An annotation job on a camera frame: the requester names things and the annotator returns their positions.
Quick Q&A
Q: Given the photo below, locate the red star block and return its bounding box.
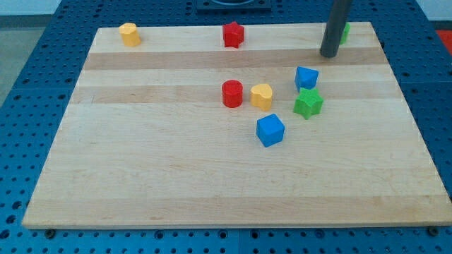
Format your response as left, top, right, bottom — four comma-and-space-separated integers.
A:
222, 21, 244, 49

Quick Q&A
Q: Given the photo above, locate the yellow heart block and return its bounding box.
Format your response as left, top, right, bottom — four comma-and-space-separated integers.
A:
250, 83, 273, 111

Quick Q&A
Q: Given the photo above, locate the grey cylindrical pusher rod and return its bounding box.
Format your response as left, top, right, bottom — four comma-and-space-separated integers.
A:
319, 0, 352, 59

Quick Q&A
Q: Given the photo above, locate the yellow block far left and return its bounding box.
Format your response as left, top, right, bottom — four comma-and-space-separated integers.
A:
119, 23, 141, 47

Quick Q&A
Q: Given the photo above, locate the green star block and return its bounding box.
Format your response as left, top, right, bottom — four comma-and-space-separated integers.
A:
293, 88, 323, 120

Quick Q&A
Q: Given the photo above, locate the wooden board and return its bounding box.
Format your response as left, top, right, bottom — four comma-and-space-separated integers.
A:
22, 22, 451, 229

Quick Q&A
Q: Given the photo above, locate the red cylinder block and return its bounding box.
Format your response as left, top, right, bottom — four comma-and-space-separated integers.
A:
222, 80, 243, 108

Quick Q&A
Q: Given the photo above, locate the green block behind rod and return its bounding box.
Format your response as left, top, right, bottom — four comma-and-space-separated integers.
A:
340, 22, 351, 45

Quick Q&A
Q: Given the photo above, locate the blue cube block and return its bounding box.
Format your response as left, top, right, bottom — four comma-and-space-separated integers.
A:
256, 114, 285, 147

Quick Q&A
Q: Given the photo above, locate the blue pentagon block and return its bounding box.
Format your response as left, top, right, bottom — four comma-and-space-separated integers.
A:
295, 66, 319, 92

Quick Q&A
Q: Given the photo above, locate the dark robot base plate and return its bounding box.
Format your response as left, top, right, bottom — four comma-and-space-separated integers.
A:
194, 0, 272, 11

